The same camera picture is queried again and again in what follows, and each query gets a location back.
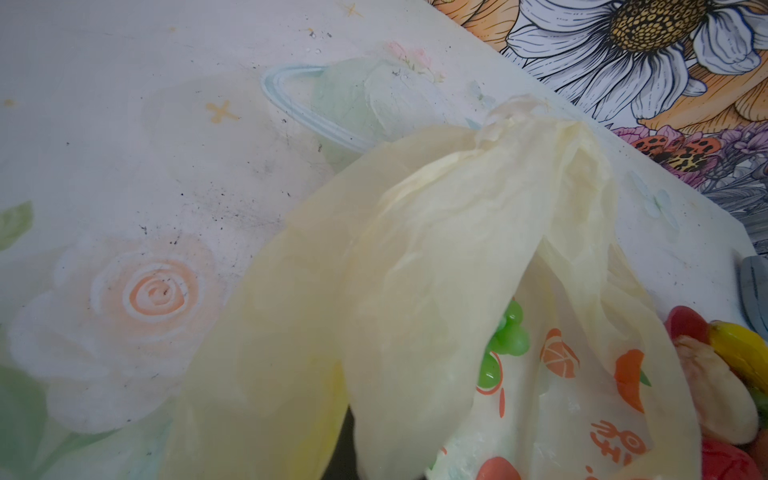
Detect yellowish plastic bag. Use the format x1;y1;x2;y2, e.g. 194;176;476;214
160;98;702;479

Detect yellow fake banana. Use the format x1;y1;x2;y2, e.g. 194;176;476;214
708;321;767;394

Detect white fake garlic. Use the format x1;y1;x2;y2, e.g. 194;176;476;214
673;336;759;445

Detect red fake cabbage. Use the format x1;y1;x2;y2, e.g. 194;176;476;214
701;438;763;480

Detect green fake grapes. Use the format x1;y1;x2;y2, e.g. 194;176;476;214
476;299;530;395

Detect red flower-shaped plate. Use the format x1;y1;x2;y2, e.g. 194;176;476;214
664;305;710;345

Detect grey fabric glasses case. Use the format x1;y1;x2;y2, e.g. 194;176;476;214
739;256;768;340

